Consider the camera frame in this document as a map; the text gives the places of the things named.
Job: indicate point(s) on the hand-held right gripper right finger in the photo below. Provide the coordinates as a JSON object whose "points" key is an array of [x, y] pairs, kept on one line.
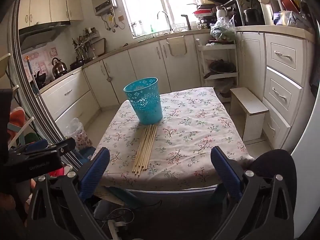
{"points": [[226, 172]]}

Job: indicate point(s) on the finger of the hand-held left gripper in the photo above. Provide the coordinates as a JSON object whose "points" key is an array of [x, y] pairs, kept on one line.
{"points": [[37, 144], [63, 146]]}

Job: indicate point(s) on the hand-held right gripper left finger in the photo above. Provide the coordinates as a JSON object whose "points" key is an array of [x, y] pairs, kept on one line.
{"points": [[96, 172]]}

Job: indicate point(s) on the bundle of wooden chopsticks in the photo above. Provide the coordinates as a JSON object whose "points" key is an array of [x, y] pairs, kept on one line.
{"points": [[145, 150]]}

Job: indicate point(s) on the teal perforated plastic basket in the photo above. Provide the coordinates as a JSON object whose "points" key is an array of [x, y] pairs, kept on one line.
{"points": [[145, 105]]}

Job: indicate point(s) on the clear plastic bag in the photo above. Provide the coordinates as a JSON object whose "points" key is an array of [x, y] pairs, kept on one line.
{"points": [[78, 135]]}

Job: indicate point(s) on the floral tablecloth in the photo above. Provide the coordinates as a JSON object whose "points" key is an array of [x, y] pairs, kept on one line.
{"points": [[195, 130]]}

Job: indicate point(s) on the white power strip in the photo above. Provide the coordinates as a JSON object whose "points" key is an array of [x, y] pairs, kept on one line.
{"points": [[117, 227]]}

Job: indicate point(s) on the black wok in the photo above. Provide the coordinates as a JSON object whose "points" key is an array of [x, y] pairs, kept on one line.
{"points": [[40, 77]]}

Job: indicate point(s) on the white wooden stool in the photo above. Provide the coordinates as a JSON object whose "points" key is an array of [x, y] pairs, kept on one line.
{"points": [[247, 102]]}

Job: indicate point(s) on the steel kettle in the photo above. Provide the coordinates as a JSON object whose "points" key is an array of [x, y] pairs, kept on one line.
{"points": [[59, 68]]}

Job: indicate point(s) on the black frying pan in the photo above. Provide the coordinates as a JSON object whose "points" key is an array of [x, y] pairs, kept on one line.
{"points": [[221, 67]]}

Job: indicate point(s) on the dark range hood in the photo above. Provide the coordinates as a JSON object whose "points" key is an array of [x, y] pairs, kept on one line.
{"points": [[40, 31]]}

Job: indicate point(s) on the white base cabinets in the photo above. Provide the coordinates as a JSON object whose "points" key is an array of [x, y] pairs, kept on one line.
{"points": [[145, 62]]}

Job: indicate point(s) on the white trolley rack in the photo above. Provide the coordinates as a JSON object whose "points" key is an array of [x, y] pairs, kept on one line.
{"points": [[232, 55]]}

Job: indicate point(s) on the green bag of vegetables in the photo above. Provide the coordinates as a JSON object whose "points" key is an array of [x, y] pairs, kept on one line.
{"points": [[222, 31]]}

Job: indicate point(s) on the white water heater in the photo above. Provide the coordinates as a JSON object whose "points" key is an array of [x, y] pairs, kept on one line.
{"points": [[103, 0]]}

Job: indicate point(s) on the black cooking pot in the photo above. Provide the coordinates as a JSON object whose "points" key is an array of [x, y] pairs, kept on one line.
{"points": [[253, 16]]}

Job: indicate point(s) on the white thermos jug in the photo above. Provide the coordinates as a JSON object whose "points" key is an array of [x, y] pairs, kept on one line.
{"points": [[221, 12]]}

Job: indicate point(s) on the stack of bowls and basins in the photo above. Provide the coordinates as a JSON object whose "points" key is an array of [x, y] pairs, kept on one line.
{"points": [[203, 11]]}

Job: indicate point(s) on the chrome sink faucet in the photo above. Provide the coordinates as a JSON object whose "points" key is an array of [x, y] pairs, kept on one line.
{"points": [[166, 17]]}

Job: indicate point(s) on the white electric water boiler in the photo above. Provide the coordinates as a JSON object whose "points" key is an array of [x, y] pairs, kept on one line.
{"points": [[267, 10]]}

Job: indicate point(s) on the kitchen window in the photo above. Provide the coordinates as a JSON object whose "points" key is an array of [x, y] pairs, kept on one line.
{"points": [[162, 2]]}

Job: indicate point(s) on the red pot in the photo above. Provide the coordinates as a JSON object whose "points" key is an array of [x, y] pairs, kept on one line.
{"points": [[290, 2]]}

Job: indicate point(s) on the silver sliding door frame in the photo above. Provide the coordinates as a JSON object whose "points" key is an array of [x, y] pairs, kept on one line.
{"points": [[27, 80]]}

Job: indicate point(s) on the wall utensil rack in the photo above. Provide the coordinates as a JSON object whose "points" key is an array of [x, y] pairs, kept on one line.
{"points": [[83, 45]]}

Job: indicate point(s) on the white wall cabinets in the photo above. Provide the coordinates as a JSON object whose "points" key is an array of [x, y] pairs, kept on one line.
{"points": [[47, 7]]}

